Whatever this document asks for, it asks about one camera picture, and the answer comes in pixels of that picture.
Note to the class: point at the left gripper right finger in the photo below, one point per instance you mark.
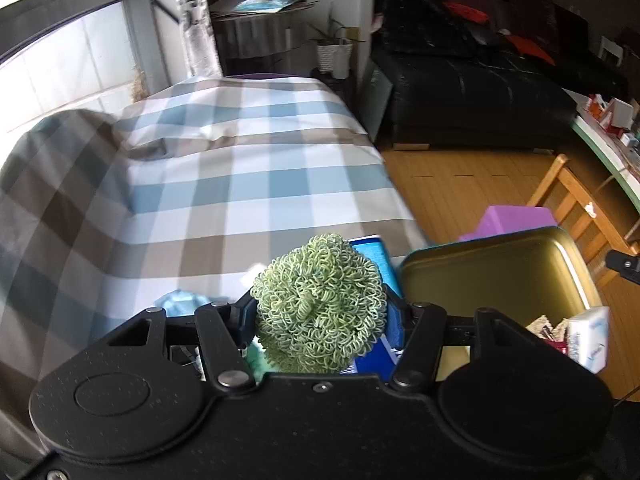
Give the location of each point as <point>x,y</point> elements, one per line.
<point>432,343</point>

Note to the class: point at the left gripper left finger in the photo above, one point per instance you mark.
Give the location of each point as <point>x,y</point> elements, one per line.
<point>212,343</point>

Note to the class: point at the blue face mask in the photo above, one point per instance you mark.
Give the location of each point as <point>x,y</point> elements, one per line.
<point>181,303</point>

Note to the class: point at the green mesh scrubber ball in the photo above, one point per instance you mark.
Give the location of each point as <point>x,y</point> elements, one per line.
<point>315,307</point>

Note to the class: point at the white tissue pack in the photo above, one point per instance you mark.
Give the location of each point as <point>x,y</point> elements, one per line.
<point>587,338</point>

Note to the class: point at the herb sachet pouch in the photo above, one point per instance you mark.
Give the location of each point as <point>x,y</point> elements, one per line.
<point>555,335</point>

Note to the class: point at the snowman plush toy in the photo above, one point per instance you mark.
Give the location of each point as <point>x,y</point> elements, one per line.
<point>256,360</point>

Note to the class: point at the blue Tempo tissue pack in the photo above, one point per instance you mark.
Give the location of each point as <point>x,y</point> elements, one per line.
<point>384,354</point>

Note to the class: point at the gold metal tray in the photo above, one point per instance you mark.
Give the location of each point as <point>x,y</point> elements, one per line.
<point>503,283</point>

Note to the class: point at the purple box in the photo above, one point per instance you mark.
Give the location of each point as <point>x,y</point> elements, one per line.
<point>504,219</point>

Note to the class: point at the checkered sofa cover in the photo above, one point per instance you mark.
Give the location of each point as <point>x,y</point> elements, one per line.
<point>189,189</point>

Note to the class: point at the wooden chair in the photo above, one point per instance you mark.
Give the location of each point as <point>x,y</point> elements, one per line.
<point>590,226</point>

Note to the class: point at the patterned curtain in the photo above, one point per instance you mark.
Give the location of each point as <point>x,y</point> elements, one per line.
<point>198,39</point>

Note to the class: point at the black leather sofa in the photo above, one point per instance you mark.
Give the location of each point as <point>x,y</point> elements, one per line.
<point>481,73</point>

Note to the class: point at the cluttered white table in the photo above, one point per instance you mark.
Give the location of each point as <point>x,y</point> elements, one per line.
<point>618,150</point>

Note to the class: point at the round side table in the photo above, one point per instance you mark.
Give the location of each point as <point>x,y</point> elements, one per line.
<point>246,41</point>

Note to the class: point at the potted plant white pot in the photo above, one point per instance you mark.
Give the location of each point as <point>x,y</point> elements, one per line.
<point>335,44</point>

